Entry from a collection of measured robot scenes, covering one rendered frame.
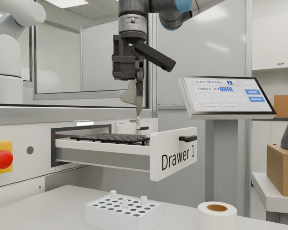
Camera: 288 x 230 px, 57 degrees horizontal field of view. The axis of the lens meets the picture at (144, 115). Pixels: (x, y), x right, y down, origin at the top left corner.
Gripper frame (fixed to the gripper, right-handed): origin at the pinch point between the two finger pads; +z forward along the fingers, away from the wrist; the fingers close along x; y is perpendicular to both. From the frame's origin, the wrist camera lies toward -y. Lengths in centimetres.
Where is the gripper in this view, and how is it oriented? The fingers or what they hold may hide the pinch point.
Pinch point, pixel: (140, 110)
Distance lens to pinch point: 71.1
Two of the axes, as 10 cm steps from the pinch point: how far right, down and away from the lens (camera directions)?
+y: -10.0, 0.0, -0.5
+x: 0.5, 0.1, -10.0
